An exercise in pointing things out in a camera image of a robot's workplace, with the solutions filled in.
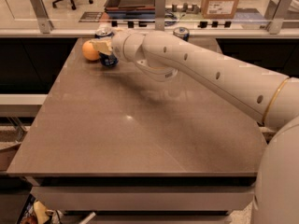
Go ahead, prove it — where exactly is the orange fruit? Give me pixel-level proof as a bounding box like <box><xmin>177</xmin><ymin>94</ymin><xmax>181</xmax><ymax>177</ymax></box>
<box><xmin>82</xmin><ymin>40</ymin><xmax>100</xmax><ymax>61</ymax></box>

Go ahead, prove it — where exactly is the left metal glass bracket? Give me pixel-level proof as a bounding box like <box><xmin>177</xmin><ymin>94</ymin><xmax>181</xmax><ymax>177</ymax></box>
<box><xmin>30</xmin><ymin>0</ymin><xmax>53</xmax><ymax>34</ymax></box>

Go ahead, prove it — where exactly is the blue pepsi can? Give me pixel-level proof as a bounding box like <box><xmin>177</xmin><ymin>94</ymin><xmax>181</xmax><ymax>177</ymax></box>
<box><xmin>94</xmin><ymin>27</ymin><xmax>118</xmax><ymax>67</ymax></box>

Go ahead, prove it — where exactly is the metal glass bracket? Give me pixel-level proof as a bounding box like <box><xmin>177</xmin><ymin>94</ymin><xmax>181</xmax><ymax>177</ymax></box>
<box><xmin>155</xmin><ymin>0</ymin><xmax>165</xmax><ymax>31</ymax></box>
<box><xmin>264</xmin><ymin>0</ymin><xmax>292</xmax><ymax>35</ymax></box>
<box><xmin>30</xmin><ymin>0</ymin><xmax>53</xmax><ymax>34</ymax></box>

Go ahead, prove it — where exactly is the middle metal glass bracket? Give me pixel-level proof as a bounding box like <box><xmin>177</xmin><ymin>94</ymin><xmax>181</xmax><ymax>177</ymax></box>
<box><xmin>155</xmin><ymin>0</ymin><xmax>165</xmax><ymax>31</ymax></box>

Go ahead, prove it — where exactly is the brown cardboard box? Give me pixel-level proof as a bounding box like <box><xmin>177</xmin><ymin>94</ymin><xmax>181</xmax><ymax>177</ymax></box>
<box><xmin>201</xmin><ymin>0</ymin><xmax>239</xmax><ymax>19</ymax></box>

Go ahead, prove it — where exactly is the silver blue red bull can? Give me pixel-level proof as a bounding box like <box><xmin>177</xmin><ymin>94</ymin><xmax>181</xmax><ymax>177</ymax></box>
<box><xmin>173</xmin><ymin>27</ymin><xmax>190</xmax><ymax>41</ymax></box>

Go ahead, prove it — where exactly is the right metal glass bracket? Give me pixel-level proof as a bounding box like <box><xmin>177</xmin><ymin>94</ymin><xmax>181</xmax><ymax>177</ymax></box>
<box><xmin>264</xmin><ymin>0</ymin><xmax>292</xmax><ymax>35</ymax></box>

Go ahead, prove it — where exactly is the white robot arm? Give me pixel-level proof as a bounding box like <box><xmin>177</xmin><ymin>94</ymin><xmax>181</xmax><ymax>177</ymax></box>
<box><xmin>91</xmin><ymin>30</ymin><xmax>299</xmax><ymax>224</ymax></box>

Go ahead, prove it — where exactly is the grey table drawer front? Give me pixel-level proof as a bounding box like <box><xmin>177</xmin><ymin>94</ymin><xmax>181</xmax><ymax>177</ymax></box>
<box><xmin>31</xmin><ymin>186</ymin><xmax>253</xmax><ymax>211</ymax></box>

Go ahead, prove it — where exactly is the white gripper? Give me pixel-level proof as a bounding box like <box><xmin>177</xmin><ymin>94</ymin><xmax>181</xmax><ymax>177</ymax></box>
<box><xmin>90</xmin><ymin>31</ymin><xmax>144</xmax><ymax>62</ymax></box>

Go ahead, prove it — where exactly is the grey open tray box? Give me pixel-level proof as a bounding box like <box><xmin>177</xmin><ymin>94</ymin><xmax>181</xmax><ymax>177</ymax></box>
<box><xmin>105</xmin><ymin>0</ymin><xmax>155</xmax><ymax>10</ymax></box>

